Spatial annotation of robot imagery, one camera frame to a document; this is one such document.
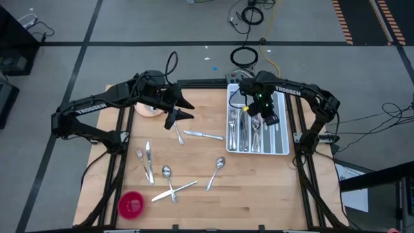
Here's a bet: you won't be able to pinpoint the red bowl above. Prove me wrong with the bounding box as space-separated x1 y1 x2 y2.
117 190 146 221

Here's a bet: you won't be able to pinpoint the black floor cable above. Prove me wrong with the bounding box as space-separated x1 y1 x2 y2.
325 102 414 153
30 21 56 43

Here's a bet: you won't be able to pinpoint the coiled black cable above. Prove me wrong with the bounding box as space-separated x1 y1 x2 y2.
241 5 265 26
230 46 259 69

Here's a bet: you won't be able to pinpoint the black desk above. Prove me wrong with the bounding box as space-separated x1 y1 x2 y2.
0 5 41 77

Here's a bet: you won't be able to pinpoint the white cutlery tray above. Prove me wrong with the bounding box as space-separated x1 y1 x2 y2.
225 83 291 156

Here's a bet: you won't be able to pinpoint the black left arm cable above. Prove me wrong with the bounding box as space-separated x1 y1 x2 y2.
164 50 179 78

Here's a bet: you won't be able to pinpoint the yellow cable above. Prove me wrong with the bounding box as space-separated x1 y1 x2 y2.
258 0 282 78

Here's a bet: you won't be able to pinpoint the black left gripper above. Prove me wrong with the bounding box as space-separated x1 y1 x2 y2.
151 82 196 131

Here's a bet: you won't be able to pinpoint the peach round plate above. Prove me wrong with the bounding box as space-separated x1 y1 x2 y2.
133 103 164 118

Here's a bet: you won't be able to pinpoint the white paper sheet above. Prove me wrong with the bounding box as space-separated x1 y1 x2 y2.
334 162 370 214

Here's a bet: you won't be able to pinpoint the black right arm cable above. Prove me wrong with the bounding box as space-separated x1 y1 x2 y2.
228 89 248 111

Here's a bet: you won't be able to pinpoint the black table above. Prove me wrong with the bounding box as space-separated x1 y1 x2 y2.
338 161 414 233

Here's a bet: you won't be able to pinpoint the black box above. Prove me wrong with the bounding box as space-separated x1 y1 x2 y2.
0 79 21 129

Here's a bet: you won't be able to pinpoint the silver fork tines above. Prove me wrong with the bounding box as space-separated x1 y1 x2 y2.
135 147 151 181

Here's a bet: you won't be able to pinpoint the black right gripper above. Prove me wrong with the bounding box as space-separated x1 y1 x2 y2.
248 95 281 128

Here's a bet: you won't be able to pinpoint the grey power strip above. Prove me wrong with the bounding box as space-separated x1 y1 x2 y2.
224 72 243 85

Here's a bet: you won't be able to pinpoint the silver fork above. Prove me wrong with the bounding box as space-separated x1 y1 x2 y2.
228 109 234 151
173 122 186 146
232 109 238 151
230 109 237 151
229 109 235 151

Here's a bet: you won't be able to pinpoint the black cable with white plug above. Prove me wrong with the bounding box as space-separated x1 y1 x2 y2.
227 0 252 35

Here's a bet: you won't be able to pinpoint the white mug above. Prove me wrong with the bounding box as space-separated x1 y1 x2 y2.
146 104 164 115

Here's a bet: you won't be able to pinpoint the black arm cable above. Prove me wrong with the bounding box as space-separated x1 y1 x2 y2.
228 89 248 111
164 50 179 78

